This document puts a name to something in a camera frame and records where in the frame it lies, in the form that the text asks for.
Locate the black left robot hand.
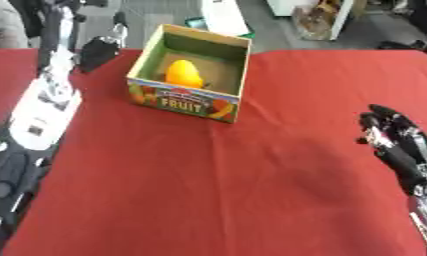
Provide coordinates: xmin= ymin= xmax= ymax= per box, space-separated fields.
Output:
xmin=36 ymin=3 xmax=133 ymax=74

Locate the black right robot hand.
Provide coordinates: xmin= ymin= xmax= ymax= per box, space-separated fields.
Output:
xmin=354 ymin=103 xmax=427 ymax=198

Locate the cardboard box with green inside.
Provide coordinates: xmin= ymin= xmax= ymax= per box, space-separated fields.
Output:
xmin=125 ymin=23 xmax=254 ymax=124

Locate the yellow toy mango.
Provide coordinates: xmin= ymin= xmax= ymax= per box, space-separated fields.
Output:
xmin=162 ymin=59 xmax=206 ymax=89

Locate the person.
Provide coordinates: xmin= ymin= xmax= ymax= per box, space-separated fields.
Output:
xmin=0 ymin=0 xmax=49 ymax=50

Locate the green tray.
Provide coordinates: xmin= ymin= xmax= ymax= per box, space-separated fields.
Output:
xmin=183 ymin=16 xmax=257 ymax=40

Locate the white board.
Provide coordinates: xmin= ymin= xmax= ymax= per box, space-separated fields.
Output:
xmin=197 ymin=0 xmax=252 ymax=38

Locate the brown bag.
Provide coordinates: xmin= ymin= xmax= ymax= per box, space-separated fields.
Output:
xmin=291 ymin=2 xmax=343 ymax=42

